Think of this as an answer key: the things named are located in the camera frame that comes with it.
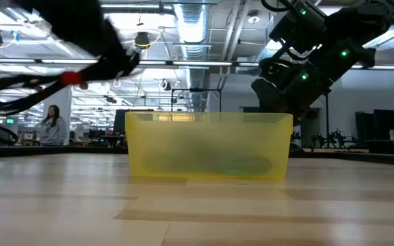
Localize white pillar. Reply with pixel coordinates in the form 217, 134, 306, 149
42, 85, 73, 147

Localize blue cable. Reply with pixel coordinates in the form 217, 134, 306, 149
144, 153, 274, 178

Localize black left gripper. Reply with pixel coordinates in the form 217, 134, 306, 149
22, 0, 140, 83

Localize black cable with red tie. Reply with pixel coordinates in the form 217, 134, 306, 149
0, 70, 86, 118

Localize black metal station frame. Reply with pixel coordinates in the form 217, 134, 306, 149
170, 87, 223, 113
324, 91, 330, 138

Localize background arms with green lights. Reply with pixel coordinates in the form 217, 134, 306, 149
311, 128, 359, 150

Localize yellow hanging cable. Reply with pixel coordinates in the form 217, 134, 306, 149
131, 46, 150, 111

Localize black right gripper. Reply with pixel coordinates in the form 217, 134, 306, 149
250, 57, 334, 127

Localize black aluminium table frame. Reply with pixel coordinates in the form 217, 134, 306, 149
0, 145, 394, 168

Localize person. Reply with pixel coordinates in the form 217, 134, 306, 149
39, 104, 69, 147

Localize background wooden table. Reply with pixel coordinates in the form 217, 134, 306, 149
302, 147, 371, 154

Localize large silver ceiling duct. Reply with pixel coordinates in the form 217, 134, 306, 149
173, 2, 213, 112

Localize yellow translucent plastic bin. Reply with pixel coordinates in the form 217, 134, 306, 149
124, 111, 294, 181

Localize stack of black panels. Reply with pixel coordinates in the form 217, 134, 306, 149
354, 109, 394, 142

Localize long white light bar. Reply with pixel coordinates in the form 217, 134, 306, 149
0, 57, 394, 71

